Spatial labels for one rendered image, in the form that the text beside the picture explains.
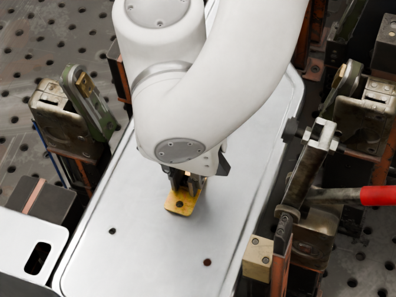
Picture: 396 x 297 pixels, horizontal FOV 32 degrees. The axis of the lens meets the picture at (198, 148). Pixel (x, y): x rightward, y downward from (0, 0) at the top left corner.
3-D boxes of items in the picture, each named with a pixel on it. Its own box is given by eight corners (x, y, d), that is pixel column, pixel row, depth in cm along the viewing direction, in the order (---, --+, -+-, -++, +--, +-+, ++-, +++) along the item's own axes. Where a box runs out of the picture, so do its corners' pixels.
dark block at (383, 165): (347, 170, 125) (385, 10, 90) (385, 181, 124) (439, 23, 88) (340, 194, 123) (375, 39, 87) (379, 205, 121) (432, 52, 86)
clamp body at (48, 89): (87, 177, 129) (38, 59, 99) (146, 195, 126) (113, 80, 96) (66, 220, 124) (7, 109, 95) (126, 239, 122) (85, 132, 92)
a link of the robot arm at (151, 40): (218, 124, 71) (205, 53, 76) (211, 38, 59) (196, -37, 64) (136, 137, 71) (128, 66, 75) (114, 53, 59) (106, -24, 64)
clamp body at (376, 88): (316, 185, 125) (337, 53, 93) (379, 203, 122) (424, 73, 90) (301, 230, 120) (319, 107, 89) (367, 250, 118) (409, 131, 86)
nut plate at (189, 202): (185, 155, 94) (185, 151, 93) (213, 163, 93) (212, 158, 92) (162, 208, 90) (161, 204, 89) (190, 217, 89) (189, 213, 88)
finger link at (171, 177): (181, 145, 86) (185, 172, 92) (157, 138, 87) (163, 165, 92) (171, 167, 85) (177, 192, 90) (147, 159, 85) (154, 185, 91)
